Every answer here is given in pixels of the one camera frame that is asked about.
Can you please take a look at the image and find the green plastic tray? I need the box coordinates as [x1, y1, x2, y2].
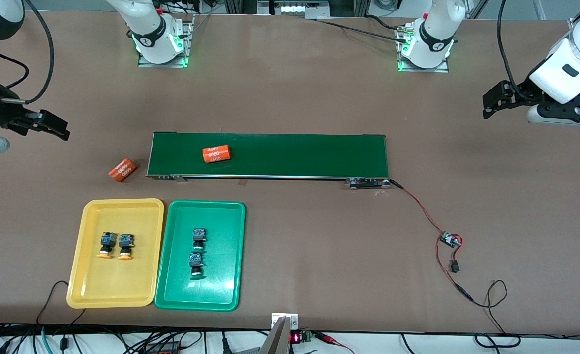
[154, 199, 247, 312]

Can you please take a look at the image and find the orange 4680 cylinder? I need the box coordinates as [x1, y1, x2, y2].
[202, 145, 232, 164]
[108, 157, 138, 183]

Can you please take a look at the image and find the red clip lead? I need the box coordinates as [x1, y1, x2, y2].
[314, 332, 354, 354]

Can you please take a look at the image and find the grey metal camera bracket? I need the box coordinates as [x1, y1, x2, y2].
[259, 313, 300, 354]

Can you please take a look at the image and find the long red black power lead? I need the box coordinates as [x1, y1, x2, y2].
[435, 241, 475, 301]

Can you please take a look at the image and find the short red wire black plug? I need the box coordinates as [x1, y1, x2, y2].
[450, 236, 464, 274]

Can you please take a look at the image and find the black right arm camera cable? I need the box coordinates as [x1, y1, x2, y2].
[0, 0, 55, 105]

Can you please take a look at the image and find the red black motor wire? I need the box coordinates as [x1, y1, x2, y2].
[388, 179, 448, 236]

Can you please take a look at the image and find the yellow mushroom push button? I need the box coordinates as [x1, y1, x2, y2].
[97, 232, 118, 259]
[118, 234, 136, 261]

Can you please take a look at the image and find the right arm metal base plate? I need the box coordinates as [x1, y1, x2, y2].
[137, 14, 195, 68]

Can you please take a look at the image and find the green conveyor belt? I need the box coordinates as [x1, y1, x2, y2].
[146, 132, 391, 190]

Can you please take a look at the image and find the yellow plastic tray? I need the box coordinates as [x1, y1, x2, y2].
[66, 198, 165, 309]

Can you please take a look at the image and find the silver rack device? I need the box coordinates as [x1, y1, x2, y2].
[256, 0, 331, 19]

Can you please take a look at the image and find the black cable to arm base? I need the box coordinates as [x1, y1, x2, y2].
[314, 15, 411, 45]

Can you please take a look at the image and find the thin black looped cable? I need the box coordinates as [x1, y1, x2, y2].
[472, 279, 522, 349]

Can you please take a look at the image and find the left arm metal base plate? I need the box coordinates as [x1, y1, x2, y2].
[397, 25, 449, 73]

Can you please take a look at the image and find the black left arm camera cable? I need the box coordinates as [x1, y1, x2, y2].
[496, 0, 544, 103]

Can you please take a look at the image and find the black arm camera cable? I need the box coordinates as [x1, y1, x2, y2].
[0, 0, 55, 105]
[496, 0, 544, 103]

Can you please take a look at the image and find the thin black table cable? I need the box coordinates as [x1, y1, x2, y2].
[35, 280, 88, 340]

